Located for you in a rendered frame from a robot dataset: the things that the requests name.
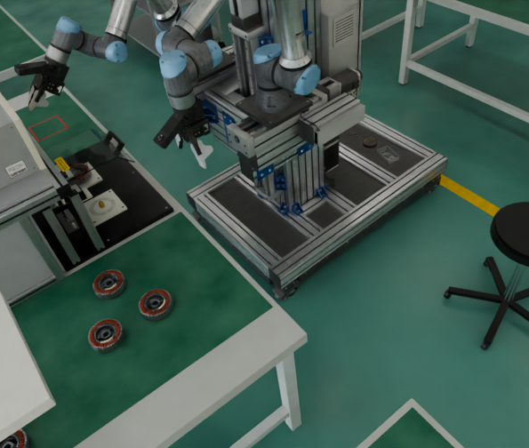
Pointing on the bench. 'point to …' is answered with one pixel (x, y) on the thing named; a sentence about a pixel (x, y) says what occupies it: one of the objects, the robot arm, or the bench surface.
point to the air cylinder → (68, 221)
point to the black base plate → (139, 195)
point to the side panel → (11, 264)
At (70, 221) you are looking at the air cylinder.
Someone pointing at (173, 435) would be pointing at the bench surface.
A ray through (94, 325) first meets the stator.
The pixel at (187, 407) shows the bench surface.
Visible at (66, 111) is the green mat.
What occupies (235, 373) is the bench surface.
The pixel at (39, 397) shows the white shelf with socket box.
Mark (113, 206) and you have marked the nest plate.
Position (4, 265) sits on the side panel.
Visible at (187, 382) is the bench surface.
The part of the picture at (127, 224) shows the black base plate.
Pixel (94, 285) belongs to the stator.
